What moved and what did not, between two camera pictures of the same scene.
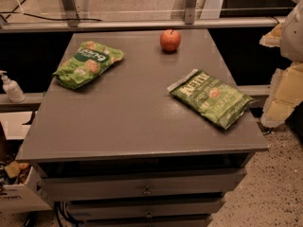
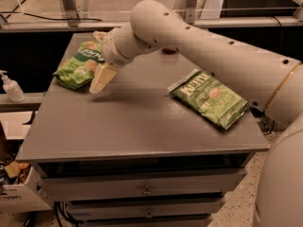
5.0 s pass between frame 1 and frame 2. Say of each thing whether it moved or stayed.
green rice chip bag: stayed
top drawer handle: stayed
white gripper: moved
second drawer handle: stayed
